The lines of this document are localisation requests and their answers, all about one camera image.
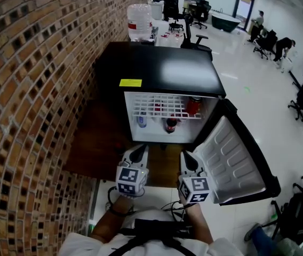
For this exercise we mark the dark cola drink bottle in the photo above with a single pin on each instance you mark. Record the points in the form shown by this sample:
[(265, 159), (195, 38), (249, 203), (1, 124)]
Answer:
[(170, 125)]

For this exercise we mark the person's leg in jeans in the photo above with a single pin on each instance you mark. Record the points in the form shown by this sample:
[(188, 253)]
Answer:
[(264, 243)]

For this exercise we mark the person's white shirt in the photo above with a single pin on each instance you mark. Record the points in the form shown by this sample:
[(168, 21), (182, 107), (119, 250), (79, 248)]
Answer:
[(87, 245)]

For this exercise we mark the large clear water jug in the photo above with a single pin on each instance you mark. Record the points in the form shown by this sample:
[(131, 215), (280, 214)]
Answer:
[(139, 20)]

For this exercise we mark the dark green tub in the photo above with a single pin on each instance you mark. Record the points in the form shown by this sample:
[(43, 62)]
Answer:
[(224, 23)]

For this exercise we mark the grey shoe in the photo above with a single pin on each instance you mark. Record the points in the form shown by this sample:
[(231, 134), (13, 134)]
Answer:
[(251, 231)]

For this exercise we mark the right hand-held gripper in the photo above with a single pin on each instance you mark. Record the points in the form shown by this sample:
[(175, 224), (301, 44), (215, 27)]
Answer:
[(195, 187)]

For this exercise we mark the red drink can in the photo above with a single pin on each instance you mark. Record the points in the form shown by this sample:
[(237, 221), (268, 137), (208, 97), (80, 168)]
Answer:
[(158, 107), (193, 107)]

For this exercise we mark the white bin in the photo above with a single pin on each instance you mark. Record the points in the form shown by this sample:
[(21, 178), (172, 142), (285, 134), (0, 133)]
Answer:
[(155, 9)]

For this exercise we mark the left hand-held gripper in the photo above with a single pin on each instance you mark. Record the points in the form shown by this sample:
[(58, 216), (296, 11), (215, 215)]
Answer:
[(130, 180)]

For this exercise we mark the blue white drink can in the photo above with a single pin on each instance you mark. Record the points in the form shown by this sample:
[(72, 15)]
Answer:
[(142, 121)]

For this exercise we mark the person's left forearm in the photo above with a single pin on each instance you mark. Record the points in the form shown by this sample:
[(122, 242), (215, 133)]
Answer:
[(111, 224)]

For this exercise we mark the black chest harness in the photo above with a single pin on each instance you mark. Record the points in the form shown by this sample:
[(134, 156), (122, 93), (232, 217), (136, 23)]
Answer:
[(151, 227)]

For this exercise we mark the black mini fridge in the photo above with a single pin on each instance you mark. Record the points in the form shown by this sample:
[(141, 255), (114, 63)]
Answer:
[(156, 68)]

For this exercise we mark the person's right forearm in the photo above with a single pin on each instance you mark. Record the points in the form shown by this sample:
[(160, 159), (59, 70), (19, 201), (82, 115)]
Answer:
[(198, 223)]

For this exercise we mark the black wristband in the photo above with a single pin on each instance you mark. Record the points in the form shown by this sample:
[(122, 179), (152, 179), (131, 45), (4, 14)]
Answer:
[(119, 211)]

